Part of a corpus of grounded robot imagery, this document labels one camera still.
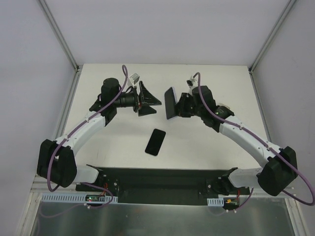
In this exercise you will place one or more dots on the right white cable duct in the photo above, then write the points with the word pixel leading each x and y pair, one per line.
pixel 215 202

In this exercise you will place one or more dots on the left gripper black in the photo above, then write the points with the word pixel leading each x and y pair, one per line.
pixel 139 99

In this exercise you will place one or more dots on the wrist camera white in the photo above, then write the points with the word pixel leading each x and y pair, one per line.
pixel 133 79
pixel 192 83

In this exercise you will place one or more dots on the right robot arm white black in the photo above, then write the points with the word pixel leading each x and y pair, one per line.
pixel 273 175

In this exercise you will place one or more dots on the right aluminium frame post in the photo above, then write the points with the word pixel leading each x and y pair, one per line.
pixel 273 33

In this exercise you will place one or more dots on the white cable duct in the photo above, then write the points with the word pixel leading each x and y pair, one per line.
pixel 215 202
pixel 77 198

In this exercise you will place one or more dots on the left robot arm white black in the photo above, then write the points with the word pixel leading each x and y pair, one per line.
pixel 56 161

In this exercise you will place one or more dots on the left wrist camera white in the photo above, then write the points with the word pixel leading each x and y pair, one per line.
pixel 133 79

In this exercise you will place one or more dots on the left white cable duct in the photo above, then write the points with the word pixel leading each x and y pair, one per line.
pixel 77 198

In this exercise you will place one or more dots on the aluminium frame post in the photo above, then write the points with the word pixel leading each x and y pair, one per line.
pixel 58 33
pixel 273 33

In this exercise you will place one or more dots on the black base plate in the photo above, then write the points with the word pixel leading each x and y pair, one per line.
pixel 158 186

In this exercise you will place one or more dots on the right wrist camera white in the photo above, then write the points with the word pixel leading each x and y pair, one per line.
pixel 192 83

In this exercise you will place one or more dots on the left aluminium frame post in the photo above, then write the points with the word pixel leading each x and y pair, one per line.
pixel 58 33

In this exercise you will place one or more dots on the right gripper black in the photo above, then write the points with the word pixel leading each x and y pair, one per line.
pixel 181 105

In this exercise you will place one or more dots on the aluminium rail front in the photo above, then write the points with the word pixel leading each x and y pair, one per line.
pixel 40 185

